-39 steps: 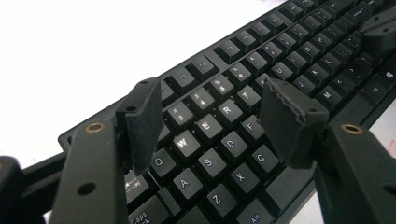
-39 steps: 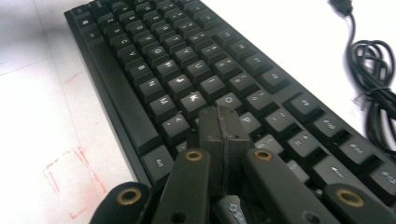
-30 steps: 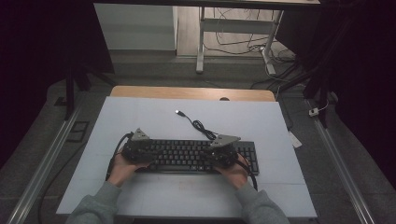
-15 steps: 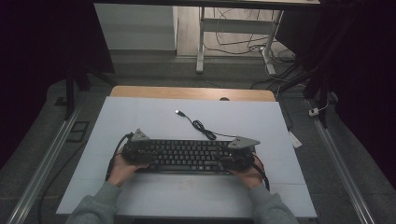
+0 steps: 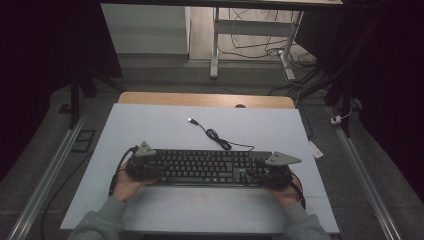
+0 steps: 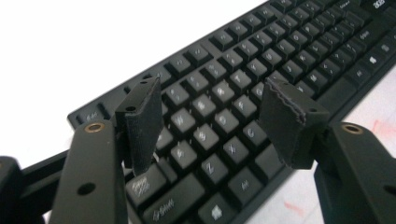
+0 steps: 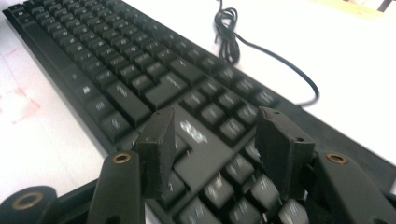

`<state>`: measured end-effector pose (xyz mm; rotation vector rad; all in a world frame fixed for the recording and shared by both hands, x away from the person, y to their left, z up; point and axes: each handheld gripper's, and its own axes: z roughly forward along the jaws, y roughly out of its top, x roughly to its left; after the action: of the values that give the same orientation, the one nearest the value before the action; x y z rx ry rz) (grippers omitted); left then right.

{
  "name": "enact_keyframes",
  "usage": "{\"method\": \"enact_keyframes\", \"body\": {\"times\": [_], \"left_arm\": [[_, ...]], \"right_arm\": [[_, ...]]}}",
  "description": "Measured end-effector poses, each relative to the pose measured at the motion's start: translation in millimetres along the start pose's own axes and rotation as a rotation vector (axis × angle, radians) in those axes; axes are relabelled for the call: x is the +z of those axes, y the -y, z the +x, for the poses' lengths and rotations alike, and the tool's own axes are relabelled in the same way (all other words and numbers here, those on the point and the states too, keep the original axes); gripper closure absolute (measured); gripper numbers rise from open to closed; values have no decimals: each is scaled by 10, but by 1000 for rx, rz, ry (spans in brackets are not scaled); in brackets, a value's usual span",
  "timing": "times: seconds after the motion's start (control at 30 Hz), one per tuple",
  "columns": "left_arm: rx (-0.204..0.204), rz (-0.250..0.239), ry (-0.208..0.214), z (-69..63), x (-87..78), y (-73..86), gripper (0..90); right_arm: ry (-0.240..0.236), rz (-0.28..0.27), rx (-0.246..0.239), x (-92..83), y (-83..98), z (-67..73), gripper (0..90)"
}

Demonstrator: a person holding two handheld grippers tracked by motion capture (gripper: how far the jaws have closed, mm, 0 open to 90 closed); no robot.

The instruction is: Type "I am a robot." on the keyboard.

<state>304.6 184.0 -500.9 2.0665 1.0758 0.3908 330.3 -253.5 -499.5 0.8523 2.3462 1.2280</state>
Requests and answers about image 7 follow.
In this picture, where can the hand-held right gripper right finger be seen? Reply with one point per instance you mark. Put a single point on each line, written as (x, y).
(283, 155)

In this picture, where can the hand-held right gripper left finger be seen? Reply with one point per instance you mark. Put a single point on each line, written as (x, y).
(155, 155)

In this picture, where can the black computer keyboard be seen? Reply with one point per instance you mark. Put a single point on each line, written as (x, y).
(130, 102)

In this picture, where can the white table sheet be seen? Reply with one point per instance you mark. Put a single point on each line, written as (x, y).
(342, 62)

